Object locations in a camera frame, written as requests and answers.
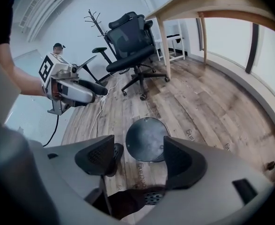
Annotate white ceiling pipes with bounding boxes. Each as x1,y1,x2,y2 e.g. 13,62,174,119
27,0,86,43

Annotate dark wooden coat rack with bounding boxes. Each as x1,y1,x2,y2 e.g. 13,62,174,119
84,8,113,56

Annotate white wooden chair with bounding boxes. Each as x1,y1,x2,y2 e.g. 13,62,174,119
154,20,186,62

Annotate white floor cable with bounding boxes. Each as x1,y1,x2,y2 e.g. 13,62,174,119
89,73,122,141

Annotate black wire mesh wastebasket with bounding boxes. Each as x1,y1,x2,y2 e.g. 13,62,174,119
125,117,170,163

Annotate person's black shoe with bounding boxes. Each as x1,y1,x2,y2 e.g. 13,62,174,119
143,188,166,206
106,142,125,177

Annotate white ceiling air vent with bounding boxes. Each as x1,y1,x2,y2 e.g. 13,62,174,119
18,0,45,28

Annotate left hand-held gripper cable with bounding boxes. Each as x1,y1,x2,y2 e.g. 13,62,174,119
42,113,59,148

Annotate person's left forearm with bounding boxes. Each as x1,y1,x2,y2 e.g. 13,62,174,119
0,45,46,97

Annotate black mesh office chair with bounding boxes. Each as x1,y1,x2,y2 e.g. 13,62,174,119
143,19,157,63
91,11,171,101

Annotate person's black shirt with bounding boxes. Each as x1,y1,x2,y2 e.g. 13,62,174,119
0,0,14,53

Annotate person's right black shoe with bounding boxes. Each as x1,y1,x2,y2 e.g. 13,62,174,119
143,188,166,206

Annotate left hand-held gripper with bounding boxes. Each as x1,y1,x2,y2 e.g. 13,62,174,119
38,52,109,116

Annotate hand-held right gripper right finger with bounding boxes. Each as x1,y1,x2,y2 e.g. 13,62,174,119
137,136,275,225

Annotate person's left black shoe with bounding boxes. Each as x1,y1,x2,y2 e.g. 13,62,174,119
106,142,125,177

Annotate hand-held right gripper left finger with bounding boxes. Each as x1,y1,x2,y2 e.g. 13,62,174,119
43,135,119,225

